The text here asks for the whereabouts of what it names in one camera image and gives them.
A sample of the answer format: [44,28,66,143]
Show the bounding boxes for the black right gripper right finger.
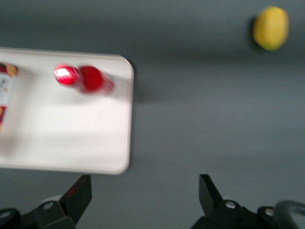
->
[190,174,275,229]

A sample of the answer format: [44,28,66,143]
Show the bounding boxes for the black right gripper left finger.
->
[21,175,93,229]

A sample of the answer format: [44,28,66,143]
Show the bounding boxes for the red coke bottle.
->
[53,62,116,95]

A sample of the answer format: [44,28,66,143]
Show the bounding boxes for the beige plastic tray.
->
[0,47,135,176]

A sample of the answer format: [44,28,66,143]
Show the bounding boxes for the red cardboard snack box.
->
[0,62,20,135]

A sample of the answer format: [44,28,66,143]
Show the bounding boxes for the yellow lemon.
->
[252,5,290,52]

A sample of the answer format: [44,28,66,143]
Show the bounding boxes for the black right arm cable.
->
[273,199,305,229]

